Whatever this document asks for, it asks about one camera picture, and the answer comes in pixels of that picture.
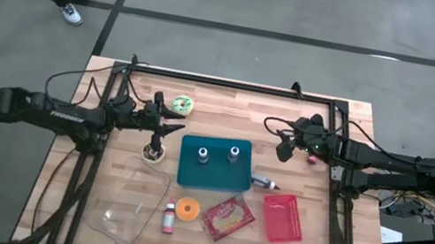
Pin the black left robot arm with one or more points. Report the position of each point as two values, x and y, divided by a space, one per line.
44 111

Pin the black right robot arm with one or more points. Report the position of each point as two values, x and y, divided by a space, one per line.
395 160

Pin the small pink-capped dropper bottle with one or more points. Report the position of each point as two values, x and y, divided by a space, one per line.
312 159

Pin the black aluminium table frame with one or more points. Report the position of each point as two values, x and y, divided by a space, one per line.
228 83

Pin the large red pink-capped bottle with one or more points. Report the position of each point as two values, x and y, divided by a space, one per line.
169 217

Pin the red plastic basket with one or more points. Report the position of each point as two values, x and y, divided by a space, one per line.
282 219

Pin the small black-capped dropper bottle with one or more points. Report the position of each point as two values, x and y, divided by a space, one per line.
203 154
233 154

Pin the teal plastic bin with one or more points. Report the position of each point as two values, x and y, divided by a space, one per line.
212 177

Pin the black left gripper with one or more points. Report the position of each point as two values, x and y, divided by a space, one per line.
150 119

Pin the red foil snack packet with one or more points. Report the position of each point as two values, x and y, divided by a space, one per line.
227 217

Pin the small round cup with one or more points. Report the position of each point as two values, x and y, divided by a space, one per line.
146 155

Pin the clear plastic bin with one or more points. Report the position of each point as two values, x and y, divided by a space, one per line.
125 213

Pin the black bottle with white shoulder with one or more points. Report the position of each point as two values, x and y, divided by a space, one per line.
262 181

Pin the green frosted toy donut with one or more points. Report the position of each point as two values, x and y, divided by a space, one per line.
177 106

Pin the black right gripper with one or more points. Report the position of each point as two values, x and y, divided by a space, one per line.
311 134

